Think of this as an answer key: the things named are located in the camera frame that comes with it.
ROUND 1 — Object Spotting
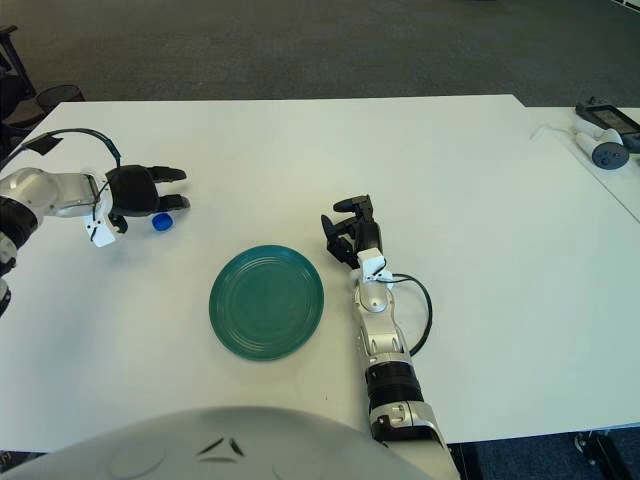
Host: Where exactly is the thin white cable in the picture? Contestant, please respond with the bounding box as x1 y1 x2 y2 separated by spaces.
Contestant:
530 124 576 143

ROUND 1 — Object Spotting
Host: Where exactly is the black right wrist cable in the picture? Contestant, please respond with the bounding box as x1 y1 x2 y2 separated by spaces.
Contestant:
387 272 434 359

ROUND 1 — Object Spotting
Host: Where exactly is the clear bottle with blue cap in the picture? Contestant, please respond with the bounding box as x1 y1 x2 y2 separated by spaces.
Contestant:
149 212 176 235

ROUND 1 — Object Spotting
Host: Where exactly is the black table foot caster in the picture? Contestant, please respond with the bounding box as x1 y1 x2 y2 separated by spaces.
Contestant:
573 432 625 470

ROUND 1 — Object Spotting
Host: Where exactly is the grey robot torso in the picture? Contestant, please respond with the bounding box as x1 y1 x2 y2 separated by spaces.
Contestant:
0 407 427 480

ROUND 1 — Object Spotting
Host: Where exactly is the black handheld device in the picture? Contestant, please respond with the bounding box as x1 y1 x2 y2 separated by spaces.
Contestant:
574 97 640 154

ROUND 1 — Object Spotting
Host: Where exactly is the green round plate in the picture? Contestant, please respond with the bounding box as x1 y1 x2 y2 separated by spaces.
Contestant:
208 244 325 362

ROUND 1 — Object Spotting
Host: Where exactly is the white handheld controller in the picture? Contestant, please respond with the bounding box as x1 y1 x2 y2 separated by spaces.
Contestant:
572 127 630 173

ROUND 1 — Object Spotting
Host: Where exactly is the black wire mesh wastebasket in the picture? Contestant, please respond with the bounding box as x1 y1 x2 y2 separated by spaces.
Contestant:
35 84 86 119

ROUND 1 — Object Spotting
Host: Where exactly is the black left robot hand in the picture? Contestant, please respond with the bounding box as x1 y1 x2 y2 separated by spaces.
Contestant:
105 163 192 234

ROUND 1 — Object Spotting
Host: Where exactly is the black office chair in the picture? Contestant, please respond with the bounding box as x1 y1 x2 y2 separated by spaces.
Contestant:
0 24 39 152

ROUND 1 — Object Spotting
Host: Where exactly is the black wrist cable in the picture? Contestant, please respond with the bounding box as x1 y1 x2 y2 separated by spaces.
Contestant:
0 128 124 174
387 272 434 359

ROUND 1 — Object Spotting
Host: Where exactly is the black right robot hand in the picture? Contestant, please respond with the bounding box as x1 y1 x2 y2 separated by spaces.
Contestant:
321 194 384 269

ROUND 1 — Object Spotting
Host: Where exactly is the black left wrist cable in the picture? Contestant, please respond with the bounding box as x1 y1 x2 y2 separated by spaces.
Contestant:
0 128 124 174

